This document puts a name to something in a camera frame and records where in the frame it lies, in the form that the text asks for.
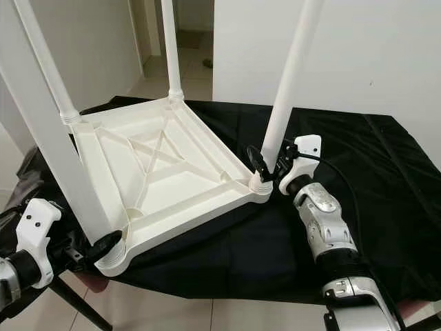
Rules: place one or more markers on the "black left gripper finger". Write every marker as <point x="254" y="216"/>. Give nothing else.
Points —
<point x="107" y="245"/>

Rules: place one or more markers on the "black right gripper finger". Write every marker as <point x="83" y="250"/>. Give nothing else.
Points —
<point x="258" y="162"/>

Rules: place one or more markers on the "white plastic table top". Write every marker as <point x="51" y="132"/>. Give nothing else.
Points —
<point x="179" y="193"/>

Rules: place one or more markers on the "black table cloth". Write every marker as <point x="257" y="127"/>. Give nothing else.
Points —
<point x="386" y="207"/>

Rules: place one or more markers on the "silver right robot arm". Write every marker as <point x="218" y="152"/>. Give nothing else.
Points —
<point x="331" y="234"/>

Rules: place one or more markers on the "black table leg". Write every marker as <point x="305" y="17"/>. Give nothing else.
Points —
<point x="83" y="307"/>

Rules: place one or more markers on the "small dark floor object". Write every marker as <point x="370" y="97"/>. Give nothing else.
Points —
<point x="208" y="63"/>

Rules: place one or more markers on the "brown door mat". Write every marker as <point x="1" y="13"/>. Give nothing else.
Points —
<point x="189" y="40"/>

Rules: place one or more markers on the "small pink cylinder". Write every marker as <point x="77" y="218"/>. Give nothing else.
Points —
<point x="424" y="309"/>

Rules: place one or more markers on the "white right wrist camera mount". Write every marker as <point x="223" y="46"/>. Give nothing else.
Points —
<point x="310" y="146"/>

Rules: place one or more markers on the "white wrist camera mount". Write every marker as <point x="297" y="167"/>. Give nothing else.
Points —
<point x="310" y="146"/>
<point x="38" y="221"/>

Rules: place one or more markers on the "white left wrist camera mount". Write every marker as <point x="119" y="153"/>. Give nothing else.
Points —
<point x="38" y="221"/>

